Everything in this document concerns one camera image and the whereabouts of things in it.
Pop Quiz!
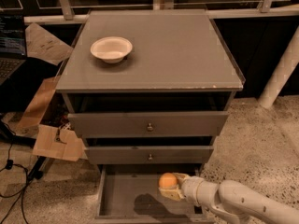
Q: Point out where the brass middle drawer knob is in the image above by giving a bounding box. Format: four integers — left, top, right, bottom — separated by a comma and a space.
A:
148, 154, 153, 161

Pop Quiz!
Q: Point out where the grey middle drawer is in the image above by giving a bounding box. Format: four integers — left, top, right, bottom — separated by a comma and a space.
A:
86, 137, 214, 164

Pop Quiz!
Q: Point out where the brass drawer knob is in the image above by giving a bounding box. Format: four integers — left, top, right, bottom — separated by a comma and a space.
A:
148, 154, 153, 161
147, 123, 154, 132

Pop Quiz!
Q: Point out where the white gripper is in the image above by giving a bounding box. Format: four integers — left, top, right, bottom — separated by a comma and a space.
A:
159, 173, 204, 205

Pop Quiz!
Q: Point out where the white paper bowl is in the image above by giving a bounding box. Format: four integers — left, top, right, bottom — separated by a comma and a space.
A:
90, 36, 133, 63

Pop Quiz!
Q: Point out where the white diagonal pole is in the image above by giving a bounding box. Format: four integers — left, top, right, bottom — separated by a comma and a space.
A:
258, 27, 299, 108

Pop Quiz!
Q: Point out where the black cable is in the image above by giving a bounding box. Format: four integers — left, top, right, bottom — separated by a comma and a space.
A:
0, 121, 32, 224

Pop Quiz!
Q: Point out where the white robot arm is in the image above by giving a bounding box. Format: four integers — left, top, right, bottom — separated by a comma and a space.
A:
159, 173, 299, 224

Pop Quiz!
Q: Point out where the grey top drawer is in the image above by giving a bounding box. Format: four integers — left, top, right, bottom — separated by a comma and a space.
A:
68, 92, 228, 138

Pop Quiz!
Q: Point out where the brown paper sheet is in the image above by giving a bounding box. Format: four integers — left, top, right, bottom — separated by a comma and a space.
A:
25, 23, 73, 65

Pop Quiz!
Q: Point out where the grey drawer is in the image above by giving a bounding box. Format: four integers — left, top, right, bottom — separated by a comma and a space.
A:
86, 137, 214, 164
68, 92, 228, 138
91, 164, 215, 224

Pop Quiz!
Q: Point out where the grey bottom drawer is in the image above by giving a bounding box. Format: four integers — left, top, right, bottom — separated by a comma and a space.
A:
91, 164, 215, 224

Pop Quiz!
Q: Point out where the brass top drawer knob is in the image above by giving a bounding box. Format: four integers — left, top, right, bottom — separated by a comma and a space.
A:
147, 123, 154, 132

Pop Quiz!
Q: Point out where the orange fruit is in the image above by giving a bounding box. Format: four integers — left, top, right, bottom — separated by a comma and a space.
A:
159, 173, 178, 189

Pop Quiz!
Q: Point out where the black laptop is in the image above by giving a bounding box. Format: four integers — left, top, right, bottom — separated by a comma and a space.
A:
0, 15, 27, 84

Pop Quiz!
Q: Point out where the grey drawer cabinet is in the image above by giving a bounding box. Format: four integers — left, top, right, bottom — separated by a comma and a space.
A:
55, 8, 246, 173

